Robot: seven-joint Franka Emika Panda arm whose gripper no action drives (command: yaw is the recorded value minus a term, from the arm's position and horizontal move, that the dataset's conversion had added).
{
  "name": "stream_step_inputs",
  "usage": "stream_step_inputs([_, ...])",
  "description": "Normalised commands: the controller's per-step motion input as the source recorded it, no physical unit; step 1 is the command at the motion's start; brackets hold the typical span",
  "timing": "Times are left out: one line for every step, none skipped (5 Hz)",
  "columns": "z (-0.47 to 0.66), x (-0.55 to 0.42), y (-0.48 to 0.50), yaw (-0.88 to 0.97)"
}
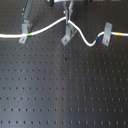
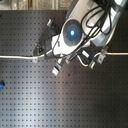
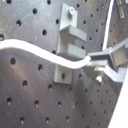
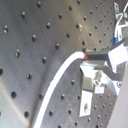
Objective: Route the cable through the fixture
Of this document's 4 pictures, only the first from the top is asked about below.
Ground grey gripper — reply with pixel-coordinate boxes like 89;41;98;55
53;0;88;23

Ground white cable with colour marks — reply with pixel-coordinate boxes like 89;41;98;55
0;16;128;47

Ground middle grey cable clip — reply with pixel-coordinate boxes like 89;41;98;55
61;25;73;46

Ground grey cable clip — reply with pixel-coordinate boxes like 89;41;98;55
19;20;32;44
102;22;112;46
61;25;73;46

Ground grey metal post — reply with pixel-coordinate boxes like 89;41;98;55
23;0;32;24

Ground left grey cable clip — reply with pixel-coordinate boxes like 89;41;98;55
19;20;32;44

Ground right grey cable clip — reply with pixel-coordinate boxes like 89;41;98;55
102;22;112;46

